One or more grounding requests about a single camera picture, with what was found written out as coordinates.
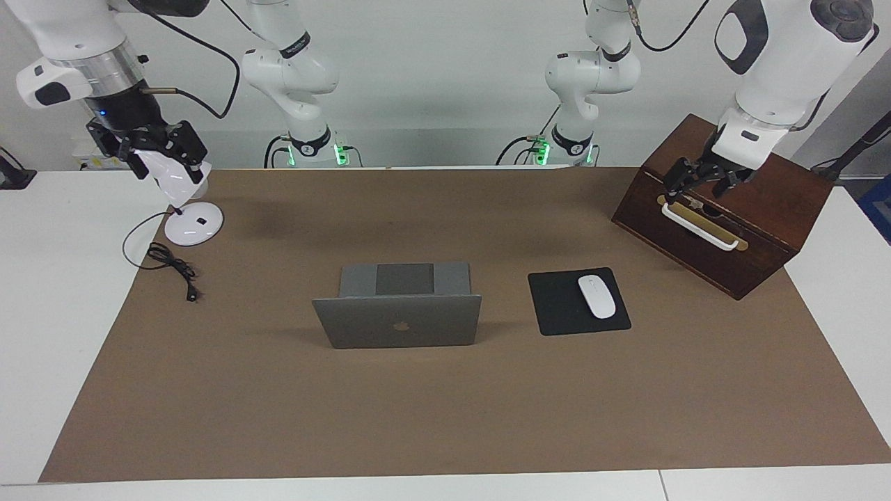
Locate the white desk lamp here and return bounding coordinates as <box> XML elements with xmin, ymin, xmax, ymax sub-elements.
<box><xmin>132</xmin><ymin>150</ymin><xmax>225</xmax><ymax>246</ymax></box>

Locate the blue object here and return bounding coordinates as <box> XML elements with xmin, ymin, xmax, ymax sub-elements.
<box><xmin>858</xmin><ymin>174</ymin><xmax>891</xmax><ymax>244</ymax></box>

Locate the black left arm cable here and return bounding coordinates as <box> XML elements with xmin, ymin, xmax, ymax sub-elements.
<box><xmin>625</xmin><ymin>0</ymin><xmax>712</xmax><ymax>54</ymax></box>

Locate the black mouse pad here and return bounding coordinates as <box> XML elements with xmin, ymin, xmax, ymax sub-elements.
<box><xmin>528</xmin><ymin>267</ymin><xmax>632</xmax><ymax>337</ymax></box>

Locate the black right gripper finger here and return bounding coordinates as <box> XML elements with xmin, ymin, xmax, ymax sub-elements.
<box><xmin>87</xmin><ymin>118</ymin><xmax>151</xmax><ymax>181</ymax></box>
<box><xmin>167</xmin><ymin>121</ymin><xmax>210</xmax><ymax>184</ymax></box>

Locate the white wall power strip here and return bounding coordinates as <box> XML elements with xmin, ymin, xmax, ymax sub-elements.
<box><xmin>72</xmin><ymin>138</ymin><xmax>127</xmax><ymax>172</ymax></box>

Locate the black lamp power cable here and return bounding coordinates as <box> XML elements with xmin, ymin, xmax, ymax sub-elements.
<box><xmin>123</xmin><ymin>211</ymin><xmax>203</xmax><ymax>303</ymax></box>

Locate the black pole stand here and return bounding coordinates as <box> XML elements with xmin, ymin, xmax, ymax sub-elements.
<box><xmin>811</xmin><ymin>111</ymin><xmax>891</xmax><ymax>183</ymax></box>

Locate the white computer mouse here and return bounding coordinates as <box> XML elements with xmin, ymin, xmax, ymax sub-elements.
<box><xmin>578</xmin><ymin>275</ymin><xmax>617</xmax><ymax>319</ymax></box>

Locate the black clamp mount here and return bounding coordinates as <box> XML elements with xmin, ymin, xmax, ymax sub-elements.
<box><xmin>0</xmin><ymin>146</ymin><xmax>37</xmax><ymax>190</ymax></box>

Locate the brown table mat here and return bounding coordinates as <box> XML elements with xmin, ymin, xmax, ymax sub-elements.
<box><xmin>38</xmin><ymin>167</ymin><xmax>891</xmax><ymax>483</ymax></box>

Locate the white box handle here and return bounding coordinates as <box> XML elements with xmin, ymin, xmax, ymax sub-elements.
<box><xmin>660</xmin><ymin>202</ymin><xmax>740</xmax><ymax>251</ymax></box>

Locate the grey laptop with apple logo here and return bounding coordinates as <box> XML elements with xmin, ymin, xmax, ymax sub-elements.
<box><xmin>312</xmin><ymin>262</ymin><xmax>482</xmax><ymax>350</ymax></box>

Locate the dark brown wooden box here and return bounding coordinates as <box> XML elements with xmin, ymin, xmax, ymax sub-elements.
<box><xmin>611</xmin><ymin>113</ymin><xmax>835</xmax><ymax>301</ymax></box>

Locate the black base cable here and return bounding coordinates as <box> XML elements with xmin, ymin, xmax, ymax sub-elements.
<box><xmin>263</xmin><ymin>134</ymin><xmax>292</xmax><ymax>169</ymax></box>
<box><xmin>496</xmin><ymin>104</ymin><xmax>563</xmax><ymax>166</ymax></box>

